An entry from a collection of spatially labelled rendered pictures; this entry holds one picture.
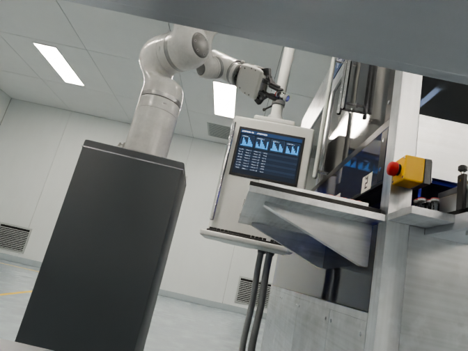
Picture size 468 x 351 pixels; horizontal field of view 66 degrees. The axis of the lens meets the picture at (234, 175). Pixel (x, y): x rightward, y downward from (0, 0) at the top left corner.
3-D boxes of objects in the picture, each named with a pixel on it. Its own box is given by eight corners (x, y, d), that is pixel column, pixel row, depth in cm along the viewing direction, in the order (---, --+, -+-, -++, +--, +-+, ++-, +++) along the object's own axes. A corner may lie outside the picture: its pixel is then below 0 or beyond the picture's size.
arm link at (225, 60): (227, 60, 119) (246, 60, 125) (203, 49, 127) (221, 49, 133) (222, 85, 124) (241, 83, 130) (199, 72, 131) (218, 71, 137)
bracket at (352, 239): (363, 267, 111) (368, 225, 114) (368, 267, 108) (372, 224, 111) (255, 243, 111) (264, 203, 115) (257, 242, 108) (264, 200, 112)
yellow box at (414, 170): (416, 190, 102) (418, 166, 104) (430, 184, 95) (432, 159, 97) (390, 184, 102) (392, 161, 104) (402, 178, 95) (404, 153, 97)
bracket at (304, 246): (320, 268, 159) (324, 239, 162) (322, 268, 156) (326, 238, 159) (245, 251, 160) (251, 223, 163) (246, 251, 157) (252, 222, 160)
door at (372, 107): (349, 159, 158) (364, 45, 173) (394, 118, 116) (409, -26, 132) (347, 158, 158) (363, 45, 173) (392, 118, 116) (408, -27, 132)
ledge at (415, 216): (437, 230, 101) (437, 223, 101) (467, 225, 88) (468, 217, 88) (387, 220, 101) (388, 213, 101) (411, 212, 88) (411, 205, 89)
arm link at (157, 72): (158, 91, 96) (180, 17, 103) (117, 99, 108) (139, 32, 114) (188, 112, 105) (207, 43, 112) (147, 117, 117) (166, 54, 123)
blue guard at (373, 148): (282, 237, 298) (286, 216, 303) (384, 180, 111) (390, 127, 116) (281, 237, 298) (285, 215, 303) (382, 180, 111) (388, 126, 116)
